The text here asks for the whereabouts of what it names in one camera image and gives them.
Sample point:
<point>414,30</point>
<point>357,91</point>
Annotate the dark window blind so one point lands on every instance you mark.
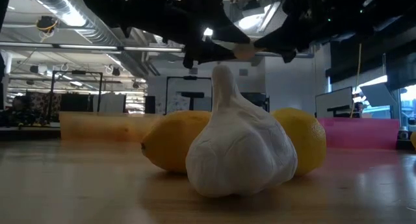
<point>401,71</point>

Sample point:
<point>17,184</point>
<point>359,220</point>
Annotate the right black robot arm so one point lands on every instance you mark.
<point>373,9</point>

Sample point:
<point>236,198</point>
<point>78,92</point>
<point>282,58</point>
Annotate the black frame rig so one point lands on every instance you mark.
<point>78,72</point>
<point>190,77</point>

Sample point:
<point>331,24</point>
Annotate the black machine cabinet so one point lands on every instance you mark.
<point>260,102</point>

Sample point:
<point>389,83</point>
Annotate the large white garlic bulb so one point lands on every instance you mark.
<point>240,152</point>

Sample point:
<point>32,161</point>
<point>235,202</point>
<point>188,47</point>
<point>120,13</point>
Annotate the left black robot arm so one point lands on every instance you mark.
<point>136,6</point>

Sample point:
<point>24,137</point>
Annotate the white board with black frame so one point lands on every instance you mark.
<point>334,102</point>

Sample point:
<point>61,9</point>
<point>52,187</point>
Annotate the grey wall vent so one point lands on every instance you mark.
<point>193,70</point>
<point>243,72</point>

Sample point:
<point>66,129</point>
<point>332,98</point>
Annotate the pink plastic bin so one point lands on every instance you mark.
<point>357,133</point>

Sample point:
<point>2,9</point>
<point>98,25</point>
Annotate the white panel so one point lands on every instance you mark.
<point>112,103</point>

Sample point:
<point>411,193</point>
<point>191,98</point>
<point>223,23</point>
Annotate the orange-tinted lemon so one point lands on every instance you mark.
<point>169,143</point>

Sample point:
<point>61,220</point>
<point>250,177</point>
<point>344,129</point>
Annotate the long horizontal metal pipe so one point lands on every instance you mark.
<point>87,47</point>

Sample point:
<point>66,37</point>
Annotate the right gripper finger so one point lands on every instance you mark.
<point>289,56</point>
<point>279,40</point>

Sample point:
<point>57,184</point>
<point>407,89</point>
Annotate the large silver spiral duct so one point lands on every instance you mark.
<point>94,32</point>

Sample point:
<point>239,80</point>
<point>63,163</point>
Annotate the orange translucent bin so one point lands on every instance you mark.
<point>97,126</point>

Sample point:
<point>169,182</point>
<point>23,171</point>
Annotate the black speaker box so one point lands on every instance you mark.
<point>149,104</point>

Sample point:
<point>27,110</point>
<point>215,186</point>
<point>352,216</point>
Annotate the small grey white device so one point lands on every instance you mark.
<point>404,134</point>

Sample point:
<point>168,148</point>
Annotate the yellow black ceiling reel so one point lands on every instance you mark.
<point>47,23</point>

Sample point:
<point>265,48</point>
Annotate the yellow lemon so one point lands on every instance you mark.
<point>308,136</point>
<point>414,140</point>

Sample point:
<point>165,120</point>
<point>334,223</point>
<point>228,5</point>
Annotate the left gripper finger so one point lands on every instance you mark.
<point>214,56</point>
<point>230,34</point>

